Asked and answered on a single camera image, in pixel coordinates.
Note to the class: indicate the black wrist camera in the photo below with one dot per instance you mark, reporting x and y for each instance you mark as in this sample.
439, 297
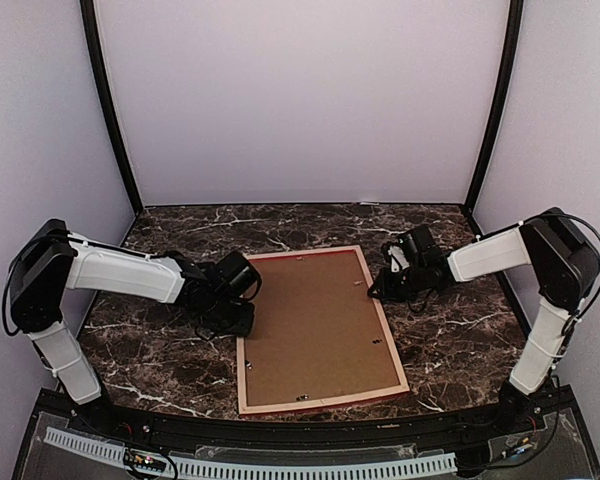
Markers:
419, 246
237, 276

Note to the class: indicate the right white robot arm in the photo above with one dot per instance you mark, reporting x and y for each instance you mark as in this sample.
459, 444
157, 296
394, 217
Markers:
563, 252

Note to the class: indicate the black corner post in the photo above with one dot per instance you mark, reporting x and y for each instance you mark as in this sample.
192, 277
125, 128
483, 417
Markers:
106, 101
496, 111

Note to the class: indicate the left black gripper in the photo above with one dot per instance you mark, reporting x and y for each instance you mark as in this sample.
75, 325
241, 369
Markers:
241, 328

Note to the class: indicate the left black corner post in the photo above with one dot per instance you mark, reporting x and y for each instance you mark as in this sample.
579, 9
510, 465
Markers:
106, 101

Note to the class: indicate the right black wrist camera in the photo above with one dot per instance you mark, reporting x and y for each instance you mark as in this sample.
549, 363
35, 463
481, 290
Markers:
419, 246

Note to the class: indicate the red wooden picture frame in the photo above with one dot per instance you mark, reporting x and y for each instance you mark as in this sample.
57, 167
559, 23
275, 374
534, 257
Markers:
325, 400

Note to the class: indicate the white cable duct strip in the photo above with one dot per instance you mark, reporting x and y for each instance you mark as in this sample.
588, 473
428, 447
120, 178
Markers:
243, 464

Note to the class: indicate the right black corner post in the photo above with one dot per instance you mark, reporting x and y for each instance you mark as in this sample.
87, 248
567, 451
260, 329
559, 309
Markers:
496, 111

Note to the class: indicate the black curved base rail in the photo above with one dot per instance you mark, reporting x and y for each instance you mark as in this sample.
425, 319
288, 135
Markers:
467, 430

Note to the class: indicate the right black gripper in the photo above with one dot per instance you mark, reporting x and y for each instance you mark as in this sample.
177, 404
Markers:
385, 290

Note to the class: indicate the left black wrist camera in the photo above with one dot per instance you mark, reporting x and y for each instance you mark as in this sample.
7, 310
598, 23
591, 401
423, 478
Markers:
237, 276

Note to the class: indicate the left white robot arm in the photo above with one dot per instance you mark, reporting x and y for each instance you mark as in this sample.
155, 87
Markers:
54, 260

